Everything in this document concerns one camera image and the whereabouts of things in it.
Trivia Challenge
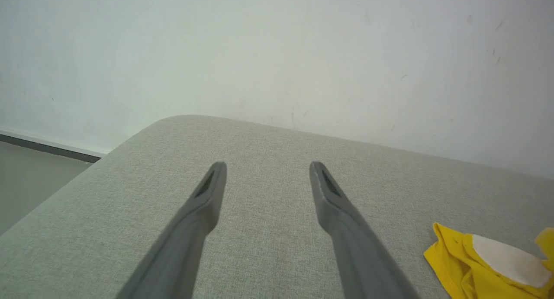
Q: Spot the grey fabric sofa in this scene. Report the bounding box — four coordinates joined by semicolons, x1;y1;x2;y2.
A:
0;115;554;299

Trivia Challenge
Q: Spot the dark wall baseboard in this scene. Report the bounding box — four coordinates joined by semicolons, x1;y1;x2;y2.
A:
0;128;106;163

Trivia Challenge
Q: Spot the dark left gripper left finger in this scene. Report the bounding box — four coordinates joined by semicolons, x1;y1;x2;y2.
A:
117;161;227;299

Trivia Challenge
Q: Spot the yellow tiger face garment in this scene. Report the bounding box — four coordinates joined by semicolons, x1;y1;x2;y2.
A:
423;222;554;299

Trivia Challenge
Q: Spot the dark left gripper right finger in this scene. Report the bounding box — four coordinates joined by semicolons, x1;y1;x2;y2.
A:
310;161;420;299

